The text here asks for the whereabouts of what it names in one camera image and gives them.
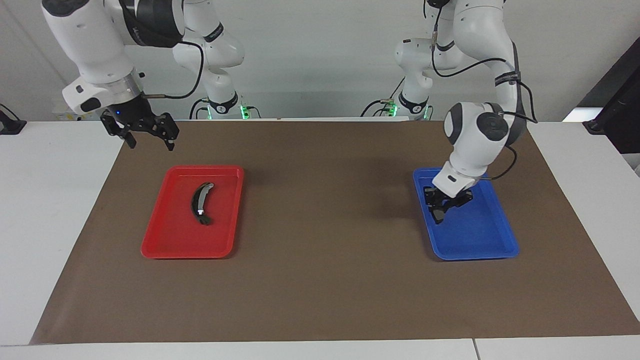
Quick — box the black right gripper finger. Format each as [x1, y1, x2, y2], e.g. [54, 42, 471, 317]
[101, 119, 137, 149]
[156, 113, 180, 151]

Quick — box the curved brake shoe metal rib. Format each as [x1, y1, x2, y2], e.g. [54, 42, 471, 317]
[190, 182, 215, 226]

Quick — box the blue plastic tray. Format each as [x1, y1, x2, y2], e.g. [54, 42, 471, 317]
[413, 167, 520, 262]

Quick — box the white cardboard box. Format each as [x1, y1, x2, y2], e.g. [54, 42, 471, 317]
[52, 97, 76, 122]

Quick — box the red plastic tray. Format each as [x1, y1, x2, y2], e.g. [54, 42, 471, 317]
[140, 165, 245, 260]

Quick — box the small black desk device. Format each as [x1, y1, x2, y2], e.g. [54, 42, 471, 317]
[0, 103, 27, 136]

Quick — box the brown table mat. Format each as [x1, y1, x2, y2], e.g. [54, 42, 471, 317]
[29, 120, 640, 346]

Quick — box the large black monitor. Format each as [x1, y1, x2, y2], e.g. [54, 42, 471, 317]
[582, 50, 640, 156]

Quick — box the black right base cable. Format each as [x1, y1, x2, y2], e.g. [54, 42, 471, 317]
[188, 97, 211, 121]

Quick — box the black base cable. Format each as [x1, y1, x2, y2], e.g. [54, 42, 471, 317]
[188, 97, 211, 121]
[360, 77, 407, 118]

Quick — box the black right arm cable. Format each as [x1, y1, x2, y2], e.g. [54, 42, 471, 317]
[142, 40, 205, 100]

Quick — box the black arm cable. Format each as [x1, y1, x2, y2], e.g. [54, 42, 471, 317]
[431, 0, 539, 181]
[142, 40, 205, 100]

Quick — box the black left base cable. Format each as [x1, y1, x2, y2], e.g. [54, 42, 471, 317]
[360, 77, 407, 118]

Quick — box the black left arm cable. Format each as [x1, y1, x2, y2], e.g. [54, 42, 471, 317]
[431, 0, 539, 181]

